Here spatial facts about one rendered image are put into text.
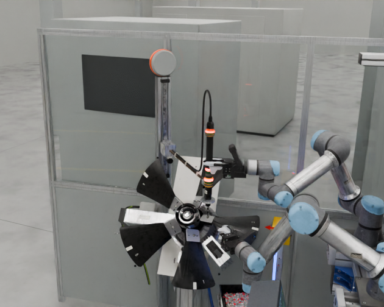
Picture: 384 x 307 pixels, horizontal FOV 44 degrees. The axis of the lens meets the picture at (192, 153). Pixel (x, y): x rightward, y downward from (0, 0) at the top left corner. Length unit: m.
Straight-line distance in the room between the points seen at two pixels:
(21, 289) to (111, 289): 0.84
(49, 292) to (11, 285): 0.34
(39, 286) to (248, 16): 5.68
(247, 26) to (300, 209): 6.56
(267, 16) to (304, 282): 5.60
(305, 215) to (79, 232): 2.07
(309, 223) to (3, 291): 2.89
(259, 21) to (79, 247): 5.57
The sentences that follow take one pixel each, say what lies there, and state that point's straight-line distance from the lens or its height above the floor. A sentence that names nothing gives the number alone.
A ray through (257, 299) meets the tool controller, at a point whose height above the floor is 1.24.
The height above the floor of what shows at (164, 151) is 1.37.
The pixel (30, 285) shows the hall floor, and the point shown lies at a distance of 4.25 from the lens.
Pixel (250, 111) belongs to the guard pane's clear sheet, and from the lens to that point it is 2.94.
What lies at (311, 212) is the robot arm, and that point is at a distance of 1.90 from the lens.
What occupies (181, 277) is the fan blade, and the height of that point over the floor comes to 0.98.
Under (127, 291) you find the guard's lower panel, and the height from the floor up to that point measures 0.19.
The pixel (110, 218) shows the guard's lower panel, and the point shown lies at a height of 0.76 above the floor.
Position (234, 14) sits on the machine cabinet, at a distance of 8.36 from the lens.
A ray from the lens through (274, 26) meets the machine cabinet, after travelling 8.17.
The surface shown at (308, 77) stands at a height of 1.82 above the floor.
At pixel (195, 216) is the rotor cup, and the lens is 2.36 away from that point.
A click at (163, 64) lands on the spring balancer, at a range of 2.84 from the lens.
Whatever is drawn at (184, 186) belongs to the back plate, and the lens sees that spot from 2.72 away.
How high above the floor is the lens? 2.22
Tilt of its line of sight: 18 degrees down
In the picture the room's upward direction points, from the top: 1 degrees clockwise
